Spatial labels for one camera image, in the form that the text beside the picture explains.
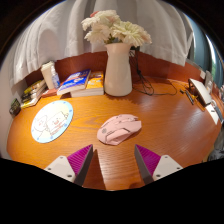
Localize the white pitcher vase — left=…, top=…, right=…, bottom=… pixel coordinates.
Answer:
left=103, top=42, right=134, bottom=98

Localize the round cartoon print mouse pad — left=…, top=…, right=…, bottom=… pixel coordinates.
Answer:
left=30, top=99, right=75, bottom=144

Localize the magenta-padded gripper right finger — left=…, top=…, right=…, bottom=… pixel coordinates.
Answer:
left=134, top=143, right=184, bottom=185

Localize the black spine book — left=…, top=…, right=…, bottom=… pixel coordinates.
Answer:
left=20, top=87, right=46, bottom=101

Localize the white flower bouquet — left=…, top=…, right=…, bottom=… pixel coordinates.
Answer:
left=80, top=9, right=153, bottom=48

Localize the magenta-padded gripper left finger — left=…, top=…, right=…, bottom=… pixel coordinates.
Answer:
left=43, top=143, right=94, bottom=187

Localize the white flat device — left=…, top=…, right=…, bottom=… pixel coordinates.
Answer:
left=188, top=77, right=213, bottom=108

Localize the black cable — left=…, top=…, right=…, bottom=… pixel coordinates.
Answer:
left=128, top=46, right=188, bottom=97

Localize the pink computer mouse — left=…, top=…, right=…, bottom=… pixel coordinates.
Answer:
left=96, top=113, right=143, bottom=146

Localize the dark green mug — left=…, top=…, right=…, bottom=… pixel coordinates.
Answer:
left=8, top=98, right=22, bottom=118

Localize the white spine book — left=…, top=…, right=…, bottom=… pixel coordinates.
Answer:
left=20, top=90, right=47, bottom=105

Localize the black pen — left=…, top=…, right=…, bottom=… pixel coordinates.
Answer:
left=179, top=88, right=195, bottom=106

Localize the yellow black cover book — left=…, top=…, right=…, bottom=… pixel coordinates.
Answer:
left=23, top=78, right=47, bottom=95

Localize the orange cover book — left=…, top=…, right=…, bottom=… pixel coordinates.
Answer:
left=69, top=70, right=105, bottom=98

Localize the dark framed window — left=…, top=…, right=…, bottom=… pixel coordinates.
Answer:
left=188, top=19, right=224, bottom=101

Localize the thick yellow white book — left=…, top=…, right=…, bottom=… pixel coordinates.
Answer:
left=19, top=94, right=48, bottom=109

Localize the red-brown flat book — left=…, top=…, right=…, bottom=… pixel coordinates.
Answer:
left=41, top=87, right=59, bottom=98

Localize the blue cover book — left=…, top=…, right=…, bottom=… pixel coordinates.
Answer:
left=56, top=68, right=92, bottom=96

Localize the white curtain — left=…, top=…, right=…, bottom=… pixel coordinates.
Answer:
left=9, top=0, right=195, bottom=88

